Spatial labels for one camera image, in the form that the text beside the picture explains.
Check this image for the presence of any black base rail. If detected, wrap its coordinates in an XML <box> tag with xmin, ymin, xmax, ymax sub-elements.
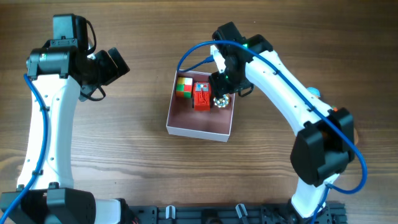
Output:
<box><xmin>124</xmin><ymin>198</ymin><xmax>347</xmax><ymax>224</ymax></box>

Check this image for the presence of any orange duck toy blue hat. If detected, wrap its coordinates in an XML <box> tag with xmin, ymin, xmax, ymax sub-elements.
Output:
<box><xmin>307</xmin><ymin>87</ymin><xmax>321</xmax><ymax>98</ymax></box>

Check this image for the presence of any brown plush toy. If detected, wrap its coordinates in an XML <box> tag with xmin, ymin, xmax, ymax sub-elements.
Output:
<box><xmin>353</xmin><ymin>128</ymin><xmax>359</xmax><ymax>146</ymax></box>

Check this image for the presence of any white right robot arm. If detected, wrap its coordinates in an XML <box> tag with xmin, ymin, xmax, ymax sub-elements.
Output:
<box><xmin>209</xmin><ymin>22</ymin><xmax>355</xmax><ymax>222</ymax></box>

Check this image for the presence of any white box with pink interior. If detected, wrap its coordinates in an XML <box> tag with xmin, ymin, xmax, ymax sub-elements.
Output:
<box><xmin>165</xmin><ymin>70</ymin><xmax>236</xmax><ymax>143</ymax></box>

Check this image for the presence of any multicolour puzzle cube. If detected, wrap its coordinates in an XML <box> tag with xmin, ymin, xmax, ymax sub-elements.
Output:
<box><xmin>175</xmin><ymin>77</ymin><xmax>193</xmax><ymax>98</ymax></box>

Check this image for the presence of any red toy fire truck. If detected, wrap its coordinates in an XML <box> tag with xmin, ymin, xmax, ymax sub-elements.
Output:
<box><xmin>193</xmin><ymin>82</ymin><xmax>211</xmax><ymax>111</ymax></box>

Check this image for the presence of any yellow round gear toy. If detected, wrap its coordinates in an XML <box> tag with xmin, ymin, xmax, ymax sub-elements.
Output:
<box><xmin>213</xmin><ymin>94</ymin><xmax>230</xmax><ymax>108</ymax></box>

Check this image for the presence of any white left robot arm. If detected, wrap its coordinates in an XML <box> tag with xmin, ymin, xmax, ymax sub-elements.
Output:
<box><xmin>1</xmin><ymin>14</ymin><xmax>138</xmax><ymax>223</ymax></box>

